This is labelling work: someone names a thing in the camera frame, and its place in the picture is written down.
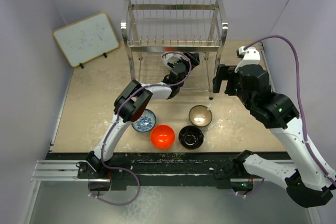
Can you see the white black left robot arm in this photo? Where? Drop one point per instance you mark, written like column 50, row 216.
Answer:
column 133, row 100

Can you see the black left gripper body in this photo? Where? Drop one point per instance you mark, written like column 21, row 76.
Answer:
column 187, row 66

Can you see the blue white patterned bowl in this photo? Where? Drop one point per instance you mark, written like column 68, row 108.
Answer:
column 146, row 122

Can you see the orange plastic bowl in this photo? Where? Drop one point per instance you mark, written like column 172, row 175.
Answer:
column 162, row 137

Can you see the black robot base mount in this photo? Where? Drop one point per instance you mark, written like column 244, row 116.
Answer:
column 210, row 169

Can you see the small framed whiteboard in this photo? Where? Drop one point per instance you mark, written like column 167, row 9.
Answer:
column 86, row 39

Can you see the brown beige bowl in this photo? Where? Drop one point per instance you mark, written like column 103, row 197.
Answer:
column 200, row 116

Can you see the stainless steel dish rack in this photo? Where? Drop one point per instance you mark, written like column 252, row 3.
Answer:
column 149, row 29

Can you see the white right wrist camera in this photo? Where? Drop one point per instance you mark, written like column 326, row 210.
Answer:
column 249, row 56

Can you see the black glossy bowl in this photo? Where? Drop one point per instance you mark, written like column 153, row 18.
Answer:
column 191, row 137

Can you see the aluminium extrusion rail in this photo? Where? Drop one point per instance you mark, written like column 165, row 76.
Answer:
column 59, row 171

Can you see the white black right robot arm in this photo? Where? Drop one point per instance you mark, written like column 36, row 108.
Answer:
column 311, row 182

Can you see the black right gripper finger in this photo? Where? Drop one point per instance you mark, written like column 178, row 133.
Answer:
column 223, row 71
column 217, row 82

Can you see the white ceramic bowl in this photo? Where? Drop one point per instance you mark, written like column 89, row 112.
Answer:
column 170, row 59

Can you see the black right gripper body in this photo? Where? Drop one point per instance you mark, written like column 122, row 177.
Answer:
column 234, row 81

